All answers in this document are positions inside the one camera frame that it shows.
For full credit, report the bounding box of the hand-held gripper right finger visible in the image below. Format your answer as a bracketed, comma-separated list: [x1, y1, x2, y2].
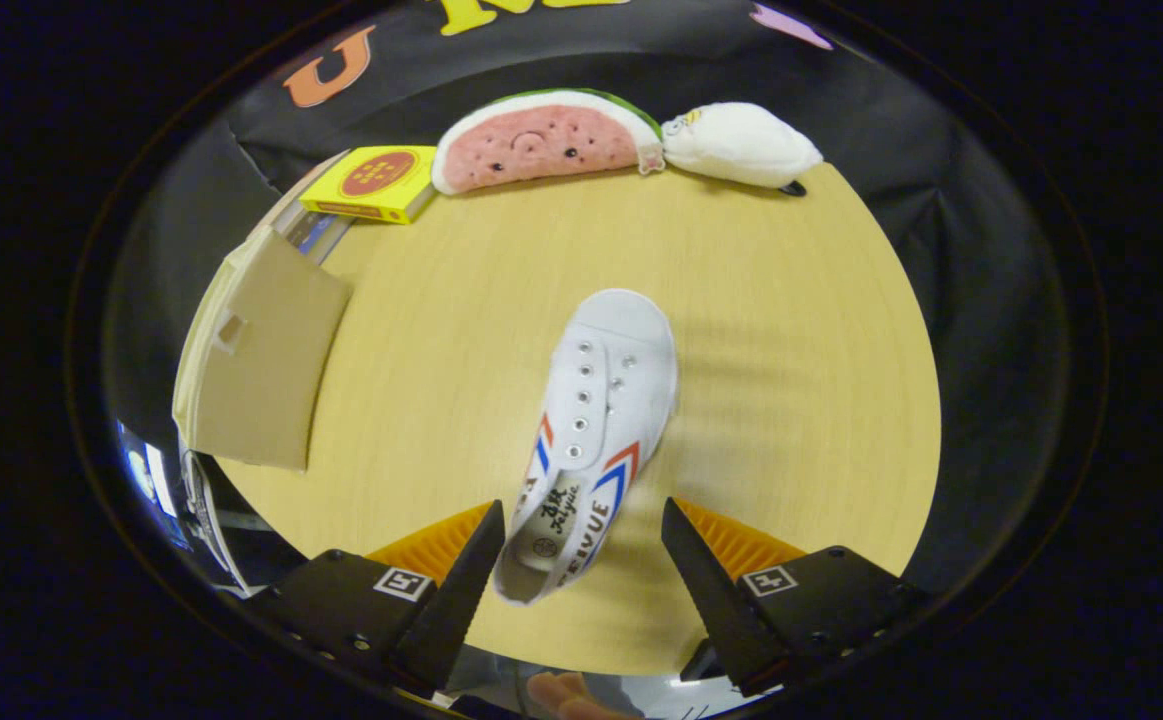
[660, 496, 929, 699]

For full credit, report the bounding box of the beige book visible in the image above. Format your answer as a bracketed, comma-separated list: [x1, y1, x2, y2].
[266, 150, 354, 243]

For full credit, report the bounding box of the yellow book with red circle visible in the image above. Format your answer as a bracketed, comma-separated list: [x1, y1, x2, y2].
[298, 145, 440, 226]

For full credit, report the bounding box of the white plush toy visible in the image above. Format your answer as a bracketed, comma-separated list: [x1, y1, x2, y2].
[660, 101, 825, 197]

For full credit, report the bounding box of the watermelon slice plush toy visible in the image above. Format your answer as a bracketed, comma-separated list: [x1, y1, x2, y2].
[430, 88, 666, 197]

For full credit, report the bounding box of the computer screen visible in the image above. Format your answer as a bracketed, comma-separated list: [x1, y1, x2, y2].
[113, 418, 194, 553]

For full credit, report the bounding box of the blue book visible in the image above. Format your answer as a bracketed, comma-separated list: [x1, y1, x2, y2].
[286, 208, 354, 267]

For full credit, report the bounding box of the beige fabric storage box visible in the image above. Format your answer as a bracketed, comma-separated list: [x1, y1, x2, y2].
[172, 225, 355, 472]

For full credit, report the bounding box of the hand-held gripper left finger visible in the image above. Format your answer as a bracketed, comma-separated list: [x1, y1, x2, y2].
[244, 500, 507, 699]

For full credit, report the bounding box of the white canvas shoe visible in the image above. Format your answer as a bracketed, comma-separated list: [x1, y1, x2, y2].
[493, 288, 680, 607]

